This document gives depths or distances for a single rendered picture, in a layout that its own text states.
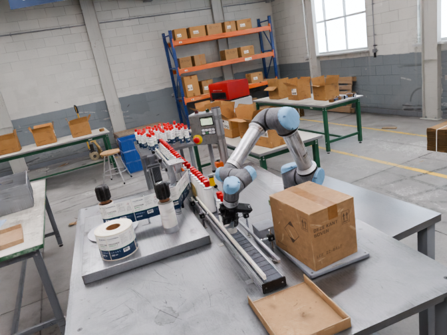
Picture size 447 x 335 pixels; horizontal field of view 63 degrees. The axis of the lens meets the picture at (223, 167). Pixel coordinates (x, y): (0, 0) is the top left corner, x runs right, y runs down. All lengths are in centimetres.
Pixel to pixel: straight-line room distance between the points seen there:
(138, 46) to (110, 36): 68
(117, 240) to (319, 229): 101
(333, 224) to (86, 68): 841
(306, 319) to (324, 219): 40
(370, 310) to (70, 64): 873
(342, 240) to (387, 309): 34
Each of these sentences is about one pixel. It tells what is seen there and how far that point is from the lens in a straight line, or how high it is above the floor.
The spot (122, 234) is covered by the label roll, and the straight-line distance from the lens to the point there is 198.
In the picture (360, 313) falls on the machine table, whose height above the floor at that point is 83.
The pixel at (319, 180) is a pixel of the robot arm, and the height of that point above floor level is 103.
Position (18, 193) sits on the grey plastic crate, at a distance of 363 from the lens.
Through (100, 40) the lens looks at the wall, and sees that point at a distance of 956.
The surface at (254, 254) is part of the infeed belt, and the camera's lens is 177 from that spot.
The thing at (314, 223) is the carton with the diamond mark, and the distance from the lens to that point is 156.
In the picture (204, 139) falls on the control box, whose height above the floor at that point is 132.
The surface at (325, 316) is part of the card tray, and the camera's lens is 148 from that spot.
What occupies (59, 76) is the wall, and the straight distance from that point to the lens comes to 948.
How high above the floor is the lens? 179
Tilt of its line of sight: 17 degrees down
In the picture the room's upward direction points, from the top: 10 degrees counter-clockwise
